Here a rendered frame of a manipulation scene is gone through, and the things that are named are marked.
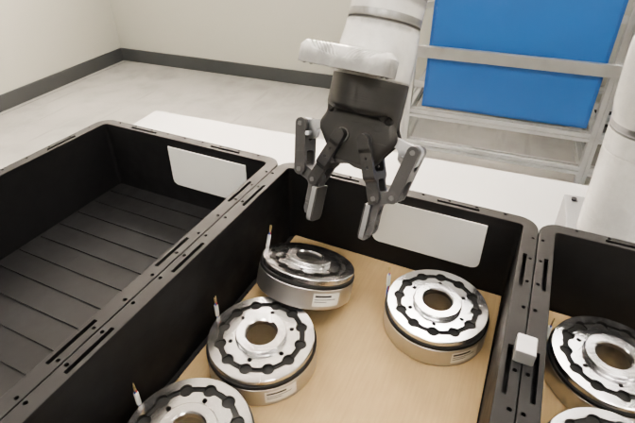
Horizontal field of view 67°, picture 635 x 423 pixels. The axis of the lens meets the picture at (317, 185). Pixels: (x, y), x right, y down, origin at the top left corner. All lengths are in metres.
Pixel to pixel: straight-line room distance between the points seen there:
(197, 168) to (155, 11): 3.38
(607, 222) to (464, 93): 1.63
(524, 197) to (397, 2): 0.65
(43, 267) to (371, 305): 0.40
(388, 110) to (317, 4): 2.90
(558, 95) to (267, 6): 2.01
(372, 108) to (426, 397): 0.27
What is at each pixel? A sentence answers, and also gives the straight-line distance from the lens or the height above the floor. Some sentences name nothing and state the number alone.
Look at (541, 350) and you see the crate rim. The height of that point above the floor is 0.93.
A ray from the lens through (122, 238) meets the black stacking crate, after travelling 0.68.
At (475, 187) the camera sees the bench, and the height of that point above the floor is 0.70.
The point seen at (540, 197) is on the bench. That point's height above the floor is 0.70.
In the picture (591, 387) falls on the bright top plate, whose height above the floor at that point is 0.86.
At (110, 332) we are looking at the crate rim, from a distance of 0.43.
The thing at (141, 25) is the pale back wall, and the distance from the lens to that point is 4.14.
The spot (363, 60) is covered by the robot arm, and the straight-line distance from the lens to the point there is 0.40.
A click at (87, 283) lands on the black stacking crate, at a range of 0.63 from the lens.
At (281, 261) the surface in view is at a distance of 0.51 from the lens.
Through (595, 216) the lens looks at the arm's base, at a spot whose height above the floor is 0.83.
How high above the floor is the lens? 1.22
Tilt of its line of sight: 32 degrees down
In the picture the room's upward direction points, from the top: straight up
